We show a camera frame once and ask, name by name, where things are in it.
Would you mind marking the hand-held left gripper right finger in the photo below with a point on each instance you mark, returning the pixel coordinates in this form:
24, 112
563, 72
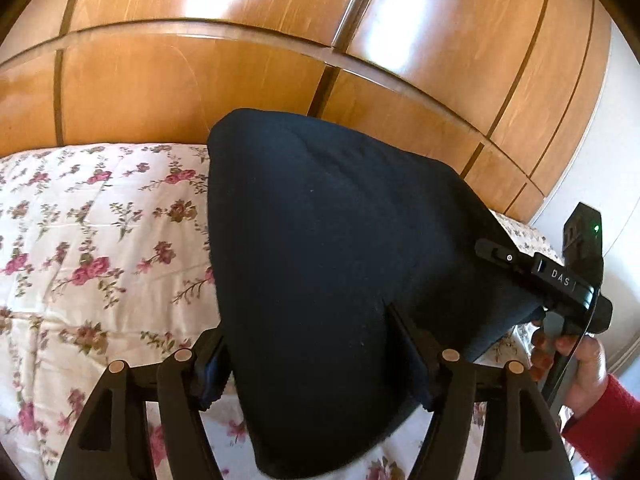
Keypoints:
417, 360

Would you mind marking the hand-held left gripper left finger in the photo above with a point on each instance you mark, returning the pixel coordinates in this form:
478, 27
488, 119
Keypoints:
214, 380

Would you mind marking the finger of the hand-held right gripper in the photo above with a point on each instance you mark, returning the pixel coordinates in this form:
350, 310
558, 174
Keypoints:
500, 255

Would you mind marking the black pants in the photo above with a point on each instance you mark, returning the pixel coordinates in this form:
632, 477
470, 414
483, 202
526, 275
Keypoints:
325, 260

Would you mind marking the person's right hand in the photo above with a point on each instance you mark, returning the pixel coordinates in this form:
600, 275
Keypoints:
590, 365

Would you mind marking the floral bedspread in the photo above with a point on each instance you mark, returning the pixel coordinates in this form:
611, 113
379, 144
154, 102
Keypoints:
100, 260

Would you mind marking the wooden headboard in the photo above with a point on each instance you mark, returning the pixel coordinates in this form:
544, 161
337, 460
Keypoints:
200, 60

